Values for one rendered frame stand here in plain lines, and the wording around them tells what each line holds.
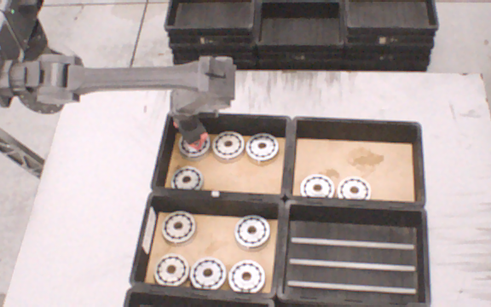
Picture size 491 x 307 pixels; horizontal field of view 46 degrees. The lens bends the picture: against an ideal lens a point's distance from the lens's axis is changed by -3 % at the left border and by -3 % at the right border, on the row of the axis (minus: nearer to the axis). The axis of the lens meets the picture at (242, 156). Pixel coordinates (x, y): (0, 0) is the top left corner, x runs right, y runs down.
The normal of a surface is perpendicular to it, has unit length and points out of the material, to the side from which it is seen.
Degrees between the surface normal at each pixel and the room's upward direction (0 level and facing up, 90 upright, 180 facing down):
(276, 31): 0
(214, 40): 90
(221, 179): 0
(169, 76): 31
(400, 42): 90
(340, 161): 0
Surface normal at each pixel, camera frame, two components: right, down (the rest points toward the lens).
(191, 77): -0.19, -0.06
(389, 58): -0.07, 0.83
